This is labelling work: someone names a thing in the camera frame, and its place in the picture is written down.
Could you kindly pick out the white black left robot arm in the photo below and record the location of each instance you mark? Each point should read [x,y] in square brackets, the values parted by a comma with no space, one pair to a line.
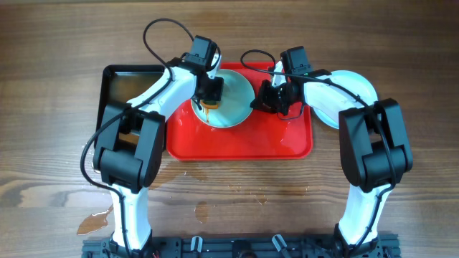
[128,174]

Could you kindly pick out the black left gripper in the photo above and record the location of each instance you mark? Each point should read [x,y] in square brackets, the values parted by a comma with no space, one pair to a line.
[215,82]

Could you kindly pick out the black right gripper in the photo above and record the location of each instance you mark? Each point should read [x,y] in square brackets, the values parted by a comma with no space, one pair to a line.
[263,101]

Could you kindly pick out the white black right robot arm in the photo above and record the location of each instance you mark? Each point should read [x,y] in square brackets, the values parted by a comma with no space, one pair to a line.
[374,147]

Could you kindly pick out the light blue plate front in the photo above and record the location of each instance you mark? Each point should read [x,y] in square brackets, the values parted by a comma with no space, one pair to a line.
[327,101]

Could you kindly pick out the red plastic tray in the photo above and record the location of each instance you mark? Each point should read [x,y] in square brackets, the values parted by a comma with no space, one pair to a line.
[260,136]

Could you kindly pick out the light blue plate back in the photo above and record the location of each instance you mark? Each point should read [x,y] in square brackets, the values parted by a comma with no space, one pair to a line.
[234,106]

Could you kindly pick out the light blue plate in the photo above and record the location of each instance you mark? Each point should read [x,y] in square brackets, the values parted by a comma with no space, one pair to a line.
[234,106]
[327,101]

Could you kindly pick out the orange green sponge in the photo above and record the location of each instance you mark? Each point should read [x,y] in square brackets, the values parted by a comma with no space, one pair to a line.
[209,104]

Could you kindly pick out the black water-filled tray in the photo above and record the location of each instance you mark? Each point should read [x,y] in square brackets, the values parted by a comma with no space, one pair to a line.
[120,83]

